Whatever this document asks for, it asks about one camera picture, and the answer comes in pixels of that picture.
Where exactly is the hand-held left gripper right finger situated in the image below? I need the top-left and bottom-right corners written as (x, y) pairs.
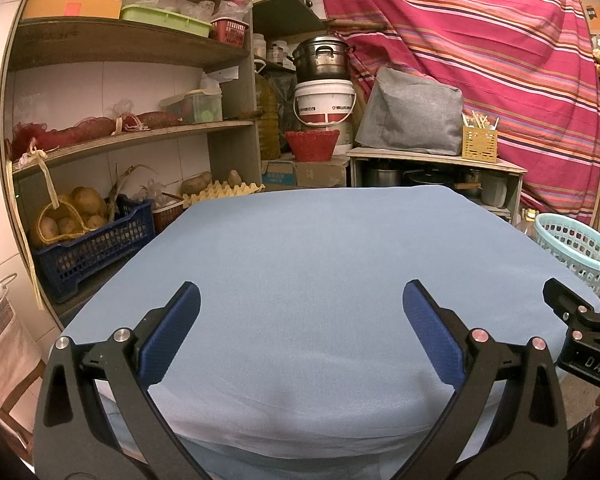
top-left (395, 280), bottom-right (569, 480)

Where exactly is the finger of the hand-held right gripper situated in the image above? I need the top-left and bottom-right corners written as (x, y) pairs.
top-left (542, 277), bottom-right (600, 332)

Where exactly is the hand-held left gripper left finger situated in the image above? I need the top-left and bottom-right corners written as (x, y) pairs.
top-left (32, 281), bottom-right (203, 480)

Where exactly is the light blue plastic basket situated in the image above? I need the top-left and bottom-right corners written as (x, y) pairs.
top-left (534, 213), bottom-right (600, 296)

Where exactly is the person's right hand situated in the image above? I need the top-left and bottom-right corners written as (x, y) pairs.
top-left (570, 392), bottom-right (600, 443)

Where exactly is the plastic bottle yellow label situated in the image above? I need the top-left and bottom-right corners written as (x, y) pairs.
top-left (517, 208), bottom-right (539, 237)

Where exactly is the blue plastic crate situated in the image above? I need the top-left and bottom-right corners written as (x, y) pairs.
top-left (32, 195), bottom-right (156, 303)

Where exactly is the small brown basket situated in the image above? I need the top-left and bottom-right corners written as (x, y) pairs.
top-left (152, 199), bottom-right (186, 233)

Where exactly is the blue tablecloth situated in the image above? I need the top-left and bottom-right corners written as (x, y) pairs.
top-left (60, 185), bottom-right (600, 461)

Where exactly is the yellow egg tray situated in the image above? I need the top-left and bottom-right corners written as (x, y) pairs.
top-left (182, 180), bottom-right (266, 207)

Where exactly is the small steel pot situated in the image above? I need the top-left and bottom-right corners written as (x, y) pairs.
top-left (455, 167), bottom-right (483, 199)

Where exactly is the large potato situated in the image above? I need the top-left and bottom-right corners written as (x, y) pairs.
top-left (70, 186), bottom-right (107, 218)

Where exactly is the black pan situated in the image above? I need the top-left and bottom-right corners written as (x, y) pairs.
top-left (405, 167), bottom-right (456, 189)

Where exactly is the wicker basket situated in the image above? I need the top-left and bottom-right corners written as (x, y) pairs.
top-left (34, 195), bottom-right (108, 249)

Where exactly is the white bag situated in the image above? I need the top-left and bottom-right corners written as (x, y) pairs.
top-left (0, 272), bottom-right (43, 411)

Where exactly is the yellow chopstick holder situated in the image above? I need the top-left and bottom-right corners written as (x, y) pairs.
top-left (461, 126), bottom-right (498, 163)

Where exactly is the low wooden cabinet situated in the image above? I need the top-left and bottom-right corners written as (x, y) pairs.
top-left (346, 146), bottom-right (528, 221)

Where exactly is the blue printed cardboard box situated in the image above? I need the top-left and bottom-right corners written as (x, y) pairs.
top-left (261, 160), bottom-right (297, 188)

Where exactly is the brown cardboard box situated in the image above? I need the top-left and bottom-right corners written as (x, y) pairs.
top-left (295, 157), bottom-right (350, 188)

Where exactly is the bundle of chopsticks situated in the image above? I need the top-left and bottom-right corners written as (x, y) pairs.
top-left (462, 110), bottom-right (501, 132)

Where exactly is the grey fabric cover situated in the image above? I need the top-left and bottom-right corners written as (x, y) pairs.
top-left (354, 66), bottom-right (463, 156)

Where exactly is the clear plastic container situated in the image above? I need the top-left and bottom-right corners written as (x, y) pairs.
top-left (160, 89), bottom-right (224, 124)

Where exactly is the red mesh bag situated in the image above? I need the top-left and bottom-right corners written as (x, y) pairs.
top-left (11, 116), bottom-right (118, 153)

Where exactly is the yellow oil bottle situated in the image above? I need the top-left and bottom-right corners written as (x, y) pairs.
top-left (254, 60), bottom-right (281, 161)

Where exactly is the white plastic bucket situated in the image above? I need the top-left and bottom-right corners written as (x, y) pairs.
top-left (293, 79), bottom-right (357, 127)

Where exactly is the red striped cloth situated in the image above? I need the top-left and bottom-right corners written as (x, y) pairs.
top-left (312, 0), bottom-right (600, 226)

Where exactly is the wooden shelf unit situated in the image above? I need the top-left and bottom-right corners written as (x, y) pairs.
top-left (0, 0), bottom-right (263, 321)

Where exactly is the steel pot with lid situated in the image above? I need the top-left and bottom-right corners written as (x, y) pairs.
top-left (287, 36), bottom-right (356, 82)

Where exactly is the glass jar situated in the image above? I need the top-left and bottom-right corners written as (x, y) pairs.
top-left (269, 40), bottom-right (296, 67)

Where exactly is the small red basket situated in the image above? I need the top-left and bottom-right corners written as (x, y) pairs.
top-left (211, 17), bottom-right (249, 47)

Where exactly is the green plastic tray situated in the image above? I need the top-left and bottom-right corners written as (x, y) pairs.
top-left (120, 4), bottom-right (213, 38)

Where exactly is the orange cardboard box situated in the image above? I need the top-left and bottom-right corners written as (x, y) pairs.
top-left (24, 0), bottom-right (123, 20)

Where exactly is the upper wooden shelf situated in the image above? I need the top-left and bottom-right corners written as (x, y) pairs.
top-left (252, 0), bottom-right (331, 36)

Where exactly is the white cloth strap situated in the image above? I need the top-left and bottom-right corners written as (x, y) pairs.
top-left (22, 142), bottom-right (61, 209)

